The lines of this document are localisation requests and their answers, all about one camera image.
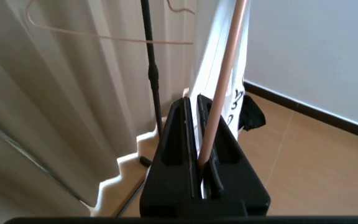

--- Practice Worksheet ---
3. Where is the beige curtain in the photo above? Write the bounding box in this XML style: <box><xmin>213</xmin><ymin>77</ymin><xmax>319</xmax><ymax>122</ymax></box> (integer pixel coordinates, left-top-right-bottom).
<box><xmin>0</xmin><ymin>0</ymin><xmax>219</xmax><ymax>218</ymax></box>

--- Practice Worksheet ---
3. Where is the black garment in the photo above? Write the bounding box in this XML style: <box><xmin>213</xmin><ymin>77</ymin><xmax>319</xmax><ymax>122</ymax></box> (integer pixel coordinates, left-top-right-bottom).
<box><xmin>237</xmin><ymin>95</ymin><xmax>267</xmax><ymax>132</ymax></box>

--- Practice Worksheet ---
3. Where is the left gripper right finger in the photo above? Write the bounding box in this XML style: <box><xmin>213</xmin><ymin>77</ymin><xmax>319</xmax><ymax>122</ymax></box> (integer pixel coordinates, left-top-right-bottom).
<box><xmin>196</xmin><ymin>93</ymin><xmax>272</xmax><ymax>218</ymax></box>

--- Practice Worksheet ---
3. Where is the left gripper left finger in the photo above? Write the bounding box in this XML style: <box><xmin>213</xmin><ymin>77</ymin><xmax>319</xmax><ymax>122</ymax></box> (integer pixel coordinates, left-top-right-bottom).
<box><xmin>139</xmin><ymin>96</ymin><xmax>203</xmax><ymax>218</ymax></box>

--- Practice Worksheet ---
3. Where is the black clothes rack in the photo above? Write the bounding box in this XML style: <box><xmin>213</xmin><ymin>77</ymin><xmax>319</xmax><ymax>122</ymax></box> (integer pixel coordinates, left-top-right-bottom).
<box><xmin>116</xmin><ymin>0</ymin><xmax>165</xmax><ymax>218</ymax></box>

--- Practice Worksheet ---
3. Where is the white printed t-shirt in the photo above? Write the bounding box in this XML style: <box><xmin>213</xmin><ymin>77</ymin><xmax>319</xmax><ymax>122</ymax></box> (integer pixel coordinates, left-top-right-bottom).
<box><xmin>191</xmin><ymin>0</ymin><xmax>251</xmax><ymax>141</ymax></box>

